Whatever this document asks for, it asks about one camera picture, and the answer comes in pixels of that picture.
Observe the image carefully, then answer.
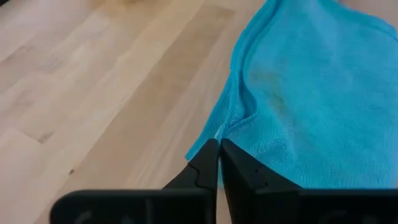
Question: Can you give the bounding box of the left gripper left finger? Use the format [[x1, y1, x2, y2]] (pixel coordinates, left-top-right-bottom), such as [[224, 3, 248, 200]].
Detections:
[[49, 139, 220, 224]]

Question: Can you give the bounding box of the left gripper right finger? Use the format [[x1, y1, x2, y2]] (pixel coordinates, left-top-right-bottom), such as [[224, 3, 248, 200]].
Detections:
[[221, 139, 398, 224]]

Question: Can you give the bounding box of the blue microfiber towel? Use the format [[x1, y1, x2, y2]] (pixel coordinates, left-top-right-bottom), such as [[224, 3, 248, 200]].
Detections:
[[185, 0, 398, 190]]

